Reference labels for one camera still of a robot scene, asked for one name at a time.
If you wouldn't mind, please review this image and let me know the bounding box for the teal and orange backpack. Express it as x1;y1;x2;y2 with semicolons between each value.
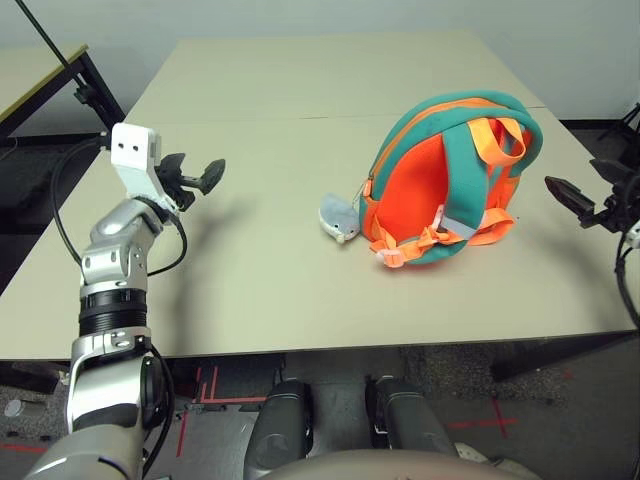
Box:
356;89;546;272

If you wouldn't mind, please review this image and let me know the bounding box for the black tripod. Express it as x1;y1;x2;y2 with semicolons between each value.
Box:
599;101;640;164

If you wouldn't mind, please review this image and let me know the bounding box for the thin black pole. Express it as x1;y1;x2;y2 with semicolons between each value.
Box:
14;0;94;97

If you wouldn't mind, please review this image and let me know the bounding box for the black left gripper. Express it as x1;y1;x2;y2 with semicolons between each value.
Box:
158;152;228;212

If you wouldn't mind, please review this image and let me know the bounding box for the beige side table black frame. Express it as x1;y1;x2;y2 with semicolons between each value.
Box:
0;43;127;139

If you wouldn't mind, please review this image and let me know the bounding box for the black foam floor mat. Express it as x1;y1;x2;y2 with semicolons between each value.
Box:
0;144;67;222

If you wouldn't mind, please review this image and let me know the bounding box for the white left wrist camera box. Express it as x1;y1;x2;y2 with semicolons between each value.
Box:
109;121;169;212

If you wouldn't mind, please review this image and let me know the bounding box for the beige robot torso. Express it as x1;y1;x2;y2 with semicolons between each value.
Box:
253;447;545;480

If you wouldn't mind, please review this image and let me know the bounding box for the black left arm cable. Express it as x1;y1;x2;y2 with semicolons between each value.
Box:
49;131;189;480

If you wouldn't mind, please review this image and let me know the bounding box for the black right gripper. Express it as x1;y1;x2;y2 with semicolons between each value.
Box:
543;158;640;235

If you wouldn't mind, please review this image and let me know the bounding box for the dark grey robot leg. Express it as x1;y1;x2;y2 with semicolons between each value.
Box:
246;380;314;480
364;375;459;459

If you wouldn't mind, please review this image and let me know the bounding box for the dark grey robot right leg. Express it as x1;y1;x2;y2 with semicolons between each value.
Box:
364;375;459;459

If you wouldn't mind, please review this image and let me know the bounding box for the dark grey robot left leg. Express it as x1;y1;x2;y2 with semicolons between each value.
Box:
246;380;314;480

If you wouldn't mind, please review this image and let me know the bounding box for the black table leg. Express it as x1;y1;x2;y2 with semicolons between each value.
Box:
0;359;69;394

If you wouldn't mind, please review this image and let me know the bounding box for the grey plush whale keychain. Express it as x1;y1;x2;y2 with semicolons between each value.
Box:
316;182;365;247

